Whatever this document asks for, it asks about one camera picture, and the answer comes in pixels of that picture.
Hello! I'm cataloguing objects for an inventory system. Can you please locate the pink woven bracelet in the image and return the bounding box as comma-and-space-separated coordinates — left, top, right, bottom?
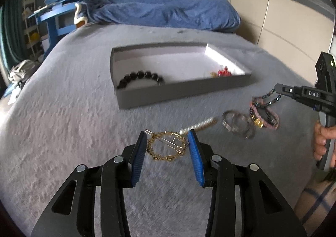
249, 96, 281, 130

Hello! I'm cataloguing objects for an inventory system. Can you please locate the gold wreath hair clip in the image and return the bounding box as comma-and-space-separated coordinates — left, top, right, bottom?
144, 130, 190, 163

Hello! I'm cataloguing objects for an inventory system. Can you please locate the dark blue bead bracelet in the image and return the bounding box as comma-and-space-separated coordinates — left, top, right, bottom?
252, 88, 285, 109

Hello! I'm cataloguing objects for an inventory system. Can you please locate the grey bedspread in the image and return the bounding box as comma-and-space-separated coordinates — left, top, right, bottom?
0, 23, 336, 237

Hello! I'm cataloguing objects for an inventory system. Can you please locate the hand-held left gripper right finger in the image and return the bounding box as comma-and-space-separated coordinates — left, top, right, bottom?
187, 129, 307, 237

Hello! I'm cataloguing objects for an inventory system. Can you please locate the teal curtain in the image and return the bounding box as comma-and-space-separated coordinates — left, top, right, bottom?
0, 0, 31, 70

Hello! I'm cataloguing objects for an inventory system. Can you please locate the red bead jewelry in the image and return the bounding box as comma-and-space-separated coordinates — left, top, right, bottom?
210, 67, 233, 78

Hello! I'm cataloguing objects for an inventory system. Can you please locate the silver bangle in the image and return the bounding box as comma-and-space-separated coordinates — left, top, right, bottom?
222, 110, 244, 133
235, 114, 256, 140

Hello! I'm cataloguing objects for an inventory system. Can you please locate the pile of grey clothes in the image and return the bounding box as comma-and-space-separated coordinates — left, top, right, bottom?
7, 59, 40, 91

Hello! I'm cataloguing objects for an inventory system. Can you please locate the beige wardrobe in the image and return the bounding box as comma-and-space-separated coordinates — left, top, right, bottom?
228, 0, 336, 88

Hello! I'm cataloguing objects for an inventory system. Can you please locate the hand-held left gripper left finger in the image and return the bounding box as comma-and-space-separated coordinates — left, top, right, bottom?
30, 131, 147, 237

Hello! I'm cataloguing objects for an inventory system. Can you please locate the person's right hand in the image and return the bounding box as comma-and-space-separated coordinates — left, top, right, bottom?
314, 123, 336, 162

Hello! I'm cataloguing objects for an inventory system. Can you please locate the grey cardboard tray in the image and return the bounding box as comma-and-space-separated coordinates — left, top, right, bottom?
109, 42, 253, 109

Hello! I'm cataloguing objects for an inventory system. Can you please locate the white shelf rack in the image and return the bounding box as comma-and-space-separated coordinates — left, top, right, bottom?
22, 0, 45, 58

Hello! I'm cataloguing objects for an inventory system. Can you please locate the blue fleece blanket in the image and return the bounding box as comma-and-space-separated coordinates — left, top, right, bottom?
85, 0, 241, 33

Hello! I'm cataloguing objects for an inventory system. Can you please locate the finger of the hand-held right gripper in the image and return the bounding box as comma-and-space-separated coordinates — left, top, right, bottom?
274, 83, 303, 100

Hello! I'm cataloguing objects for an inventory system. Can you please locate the black bead bracelet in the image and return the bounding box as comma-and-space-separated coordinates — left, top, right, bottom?
117, 69, 164, 89

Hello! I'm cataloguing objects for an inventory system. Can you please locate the blue desk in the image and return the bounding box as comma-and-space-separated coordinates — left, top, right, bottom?
28, 0, 101, 59

